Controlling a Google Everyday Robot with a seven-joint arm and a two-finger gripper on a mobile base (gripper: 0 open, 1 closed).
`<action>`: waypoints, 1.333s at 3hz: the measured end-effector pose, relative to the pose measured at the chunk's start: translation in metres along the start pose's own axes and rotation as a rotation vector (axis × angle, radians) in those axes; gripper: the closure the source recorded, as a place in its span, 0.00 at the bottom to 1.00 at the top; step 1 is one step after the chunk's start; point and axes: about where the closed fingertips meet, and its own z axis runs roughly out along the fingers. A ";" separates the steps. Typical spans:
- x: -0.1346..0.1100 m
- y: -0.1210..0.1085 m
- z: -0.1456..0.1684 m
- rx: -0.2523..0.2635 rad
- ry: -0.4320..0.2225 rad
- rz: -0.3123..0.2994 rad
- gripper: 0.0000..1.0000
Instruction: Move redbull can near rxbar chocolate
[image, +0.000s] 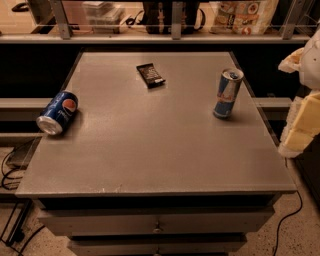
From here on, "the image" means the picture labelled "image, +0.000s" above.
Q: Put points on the grey lower drawer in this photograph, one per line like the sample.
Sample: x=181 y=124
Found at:
x=157 y=246

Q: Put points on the grey metal shelf rail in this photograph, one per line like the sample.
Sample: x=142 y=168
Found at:
x=64 y=21

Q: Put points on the printed snack bag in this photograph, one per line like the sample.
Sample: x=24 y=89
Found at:
x=246 y=17

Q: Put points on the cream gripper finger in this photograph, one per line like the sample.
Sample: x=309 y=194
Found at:
x=292 y=62
x=302 y=125

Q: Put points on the Red Bull can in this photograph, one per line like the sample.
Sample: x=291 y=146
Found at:
x=228 y=89

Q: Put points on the grey drawer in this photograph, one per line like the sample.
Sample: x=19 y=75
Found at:
x=157 y=246
x=123 y=222

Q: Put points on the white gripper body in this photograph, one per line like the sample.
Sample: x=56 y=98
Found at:
x=311 y=68

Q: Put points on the blue Pepsi can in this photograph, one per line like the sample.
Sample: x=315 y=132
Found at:
x=58 y=113

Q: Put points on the clear plastic container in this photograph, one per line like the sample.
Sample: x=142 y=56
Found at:
x=104 y=17

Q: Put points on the grey upper drawer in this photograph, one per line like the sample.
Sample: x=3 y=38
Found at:
x=123 y=222

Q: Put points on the dark RXBAR chocolate wrapper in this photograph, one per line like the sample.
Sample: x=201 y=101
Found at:
x=150 y=75

